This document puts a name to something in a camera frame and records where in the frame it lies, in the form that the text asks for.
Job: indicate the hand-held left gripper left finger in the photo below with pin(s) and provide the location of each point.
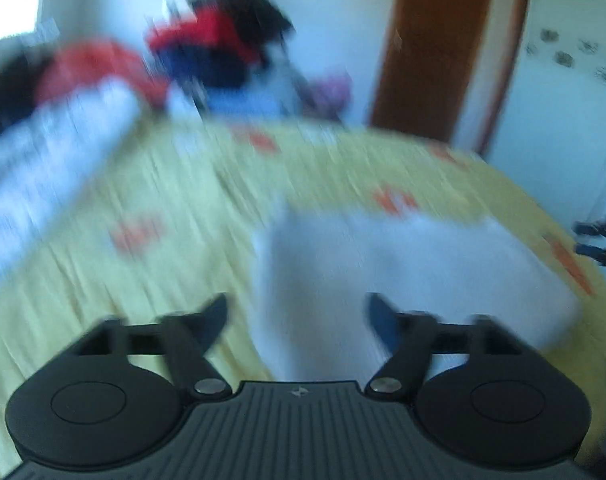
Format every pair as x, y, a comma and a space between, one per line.
213, 320

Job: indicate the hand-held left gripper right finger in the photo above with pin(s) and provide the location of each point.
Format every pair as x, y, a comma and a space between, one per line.
383, 325

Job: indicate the white knit sweater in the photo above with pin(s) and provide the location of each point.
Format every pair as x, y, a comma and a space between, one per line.
408, 270

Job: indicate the yellow carrot print bedsheet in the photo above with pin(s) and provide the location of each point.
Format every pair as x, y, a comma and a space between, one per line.
158, 220

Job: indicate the brown wooden door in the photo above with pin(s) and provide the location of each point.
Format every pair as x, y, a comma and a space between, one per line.
428, 50
508, 60

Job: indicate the light blue knit cloth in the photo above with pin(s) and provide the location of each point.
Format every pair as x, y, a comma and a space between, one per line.
248, 102

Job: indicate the white printed quilt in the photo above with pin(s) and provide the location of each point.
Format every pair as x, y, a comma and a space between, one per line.
48, 170

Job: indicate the pink plastic bag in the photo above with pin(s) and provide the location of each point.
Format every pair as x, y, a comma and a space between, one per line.
333, 92

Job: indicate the navy blue jacket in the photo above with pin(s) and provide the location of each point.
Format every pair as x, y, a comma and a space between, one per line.
208, 67

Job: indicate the red-orange garment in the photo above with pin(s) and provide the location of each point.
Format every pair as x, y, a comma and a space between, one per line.
93, 70

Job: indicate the red puffer jacket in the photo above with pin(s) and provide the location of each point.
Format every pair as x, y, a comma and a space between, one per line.
208, 32

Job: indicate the black cloth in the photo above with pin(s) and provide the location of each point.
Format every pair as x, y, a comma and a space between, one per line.
8, 90

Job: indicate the black garment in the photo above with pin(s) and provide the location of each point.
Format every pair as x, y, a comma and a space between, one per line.
253, 5

